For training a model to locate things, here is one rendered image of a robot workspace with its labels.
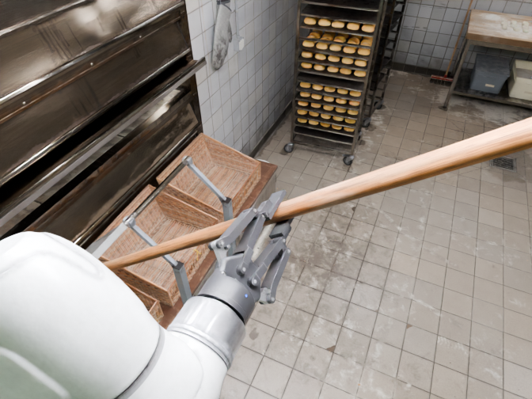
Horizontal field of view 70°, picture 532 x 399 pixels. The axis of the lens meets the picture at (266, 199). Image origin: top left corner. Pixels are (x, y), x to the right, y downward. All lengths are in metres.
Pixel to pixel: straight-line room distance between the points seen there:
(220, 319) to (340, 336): 2.28
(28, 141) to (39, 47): 0.37
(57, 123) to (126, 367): 1.57
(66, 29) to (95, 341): 1.63
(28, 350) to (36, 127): 1.51
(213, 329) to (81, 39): 1.61
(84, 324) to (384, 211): 3.26
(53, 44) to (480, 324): 2.94
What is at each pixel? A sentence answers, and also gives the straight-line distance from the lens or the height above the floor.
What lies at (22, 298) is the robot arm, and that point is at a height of 2.15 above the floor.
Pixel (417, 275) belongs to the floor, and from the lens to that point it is 3.14.
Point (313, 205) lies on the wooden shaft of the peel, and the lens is 0.58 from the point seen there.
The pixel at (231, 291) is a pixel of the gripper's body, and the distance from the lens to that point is 0.50.
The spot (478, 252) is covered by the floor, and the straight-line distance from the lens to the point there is 3.50.
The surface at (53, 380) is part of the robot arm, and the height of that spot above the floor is 2.08.
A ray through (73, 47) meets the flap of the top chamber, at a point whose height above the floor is 1.76.
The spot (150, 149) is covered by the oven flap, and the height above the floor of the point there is 1.03.
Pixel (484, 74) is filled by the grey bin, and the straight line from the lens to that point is 5.14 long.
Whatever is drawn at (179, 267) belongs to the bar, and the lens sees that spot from 1.84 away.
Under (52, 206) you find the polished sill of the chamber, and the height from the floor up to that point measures 1.18.
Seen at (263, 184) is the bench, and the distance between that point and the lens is 2.75.
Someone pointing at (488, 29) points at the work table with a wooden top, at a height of 0.90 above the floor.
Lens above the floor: 2.41
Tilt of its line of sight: 44 degrees down
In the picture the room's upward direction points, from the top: straight up
